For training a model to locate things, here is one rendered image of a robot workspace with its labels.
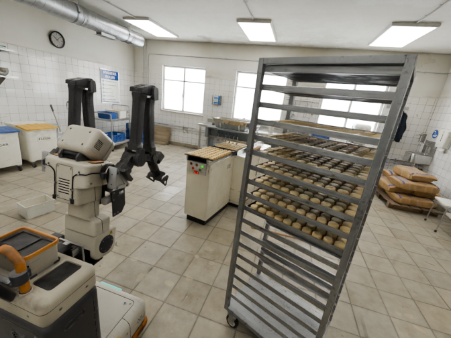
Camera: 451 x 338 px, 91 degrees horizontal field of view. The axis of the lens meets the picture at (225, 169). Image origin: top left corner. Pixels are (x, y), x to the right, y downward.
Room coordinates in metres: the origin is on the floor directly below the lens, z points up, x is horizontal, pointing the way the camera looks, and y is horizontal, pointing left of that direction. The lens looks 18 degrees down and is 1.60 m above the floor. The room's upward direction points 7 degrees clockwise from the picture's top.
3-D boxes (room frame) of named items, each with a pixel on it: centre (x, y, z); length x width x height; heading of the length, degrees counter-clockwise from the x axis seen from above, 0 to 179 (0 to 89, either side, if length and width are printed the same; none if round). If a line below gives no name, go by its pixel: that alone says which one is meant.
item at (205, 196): (2.86, 0.19, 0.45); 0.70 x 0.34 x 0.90; 155
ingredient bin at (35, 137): (4.06, 3.71, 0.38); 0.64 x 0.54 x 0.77; 72
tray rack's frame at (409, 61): (1.25, -0.51, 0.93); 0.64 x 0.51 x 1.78; 52
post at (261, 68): (1.26, -0.13, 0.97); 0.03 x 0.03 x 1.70; 52
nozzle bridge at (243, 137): (3.32, -0.03, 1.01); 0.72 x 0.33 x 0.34; 65
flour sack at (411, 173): (4.16, -3.61, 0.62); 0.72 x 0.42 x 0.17; 171
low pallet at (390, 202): (4.21, -3.60, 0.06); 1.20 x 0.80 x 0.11; 167
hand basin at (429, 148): (4.87, -4.22, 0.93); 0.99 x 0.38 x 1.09; 165
